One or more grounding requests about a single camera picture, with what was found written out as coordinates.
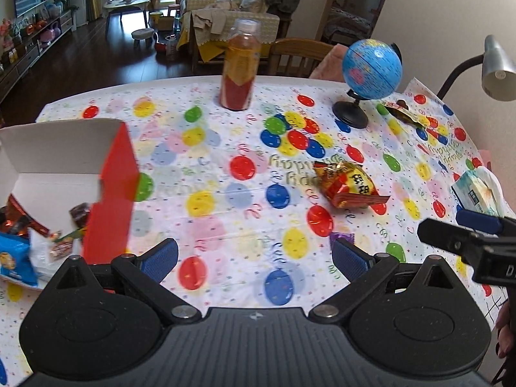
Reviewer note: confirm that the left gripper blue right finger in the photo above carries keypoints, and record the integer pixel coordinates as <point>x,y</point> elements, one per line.
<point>367,276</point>

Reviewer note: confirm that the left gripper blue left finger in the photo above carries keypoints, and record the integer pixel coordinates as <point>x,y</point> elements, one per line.
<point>140,277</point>

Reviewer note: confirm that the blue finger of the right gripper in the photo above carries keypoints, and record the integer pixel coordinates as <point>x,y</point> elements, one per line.
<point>453,239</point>
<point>479,222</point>

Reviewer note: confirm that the clear orange snack packet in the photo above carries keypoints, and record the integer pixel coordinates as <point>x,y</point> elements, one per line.
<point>61,249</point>

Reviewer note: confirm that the small dark candy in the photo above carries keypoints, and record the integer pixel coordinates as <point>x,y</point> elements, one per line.
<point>80,214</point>

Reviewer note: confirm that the red yellow snack bag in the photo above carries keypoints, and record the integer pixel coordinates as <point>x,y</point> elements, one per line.
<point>346,185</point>

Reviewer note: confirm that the white snack bag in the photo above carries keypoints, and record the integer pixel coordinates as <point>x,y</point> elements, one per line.
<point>43,262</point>

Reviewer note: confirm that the blue cookie packet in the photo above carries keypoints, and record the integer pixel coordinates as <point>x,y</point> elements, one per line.
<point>15,259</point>

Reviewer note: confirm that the brown foil snack bag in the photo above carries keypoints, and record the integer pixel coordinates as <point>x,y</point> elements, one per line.
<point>15,220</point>

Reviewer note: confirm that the green cracker packet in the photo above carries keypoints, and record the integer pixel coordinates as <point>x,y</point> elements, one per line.
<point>76,234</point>

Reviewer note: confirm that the person's right hand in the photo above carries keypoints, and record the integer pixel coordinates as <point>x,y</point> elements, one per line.
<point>506,339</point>

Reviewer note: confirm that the tissue pack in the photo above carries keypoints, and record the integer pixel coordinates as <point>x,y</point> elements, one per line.
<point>480,191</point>

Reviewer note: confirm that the purple candy wrapper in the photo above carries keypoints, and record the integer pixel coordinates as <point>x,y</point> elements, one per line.
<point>348,237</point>

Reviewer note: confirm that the balloon pattern tablecloth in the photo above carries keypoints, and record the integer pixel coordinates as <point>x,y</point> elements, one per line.
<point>238,192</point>

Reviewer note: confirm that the red cardboard box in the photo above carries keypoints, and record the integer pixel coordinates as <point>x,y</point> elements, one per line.
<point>51,167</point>

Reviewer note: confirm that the dark wrapper near lamp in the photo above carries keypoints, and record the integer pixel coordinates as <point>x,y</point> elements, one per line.
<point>403,114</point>

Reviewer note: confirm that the blue desk globe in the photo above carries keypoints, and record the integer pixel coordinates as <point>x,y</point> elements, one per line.
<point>373,70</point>

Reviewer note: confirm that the orange drink bottle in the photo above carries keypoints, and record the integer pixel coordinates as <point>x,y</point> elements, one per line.
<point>242,56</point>

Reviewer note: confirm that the wooden chair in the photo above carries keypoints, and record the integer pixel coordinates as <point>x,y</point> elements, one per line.
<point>296,57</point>

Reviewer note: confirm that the small grey stool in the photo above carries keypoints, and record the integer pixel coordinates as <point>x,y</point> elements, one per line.
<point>145,35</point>

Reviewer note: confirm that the dark tv cabinet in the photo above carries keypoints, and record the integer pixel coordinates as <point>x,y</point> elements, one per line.
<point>16,63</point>

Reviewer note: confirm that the round coffee table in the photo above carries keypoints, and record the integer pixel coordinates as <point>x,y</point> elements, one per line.
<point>123,6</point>

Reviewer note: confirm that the sofa with cream cover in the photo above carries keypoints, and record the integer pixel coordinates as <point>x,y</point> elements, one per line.
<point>208,25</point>

